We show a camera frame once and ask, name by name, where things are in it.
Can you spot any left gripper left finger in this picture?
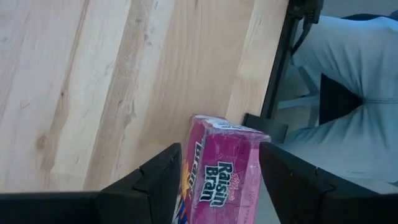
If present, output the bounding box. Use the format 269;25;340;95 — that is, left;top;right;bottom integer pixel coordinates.
0;142;183;224

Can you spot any pink raisin bran cereal box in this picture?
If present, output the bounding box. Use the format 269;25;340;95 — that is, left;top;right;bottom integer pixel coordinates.
172;114;272;224

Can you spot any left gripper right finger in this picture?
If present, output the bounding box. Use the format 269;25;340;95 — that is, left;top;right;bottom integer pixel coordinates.
259;142;398;224

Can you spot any person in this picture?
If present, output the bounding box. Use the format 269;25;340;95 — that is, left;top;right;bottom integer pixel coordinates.
275;11;398;187

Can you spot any black office chair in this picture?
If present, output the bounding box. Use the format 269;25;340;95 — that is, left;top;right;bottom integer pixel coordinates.
318;73;364;126

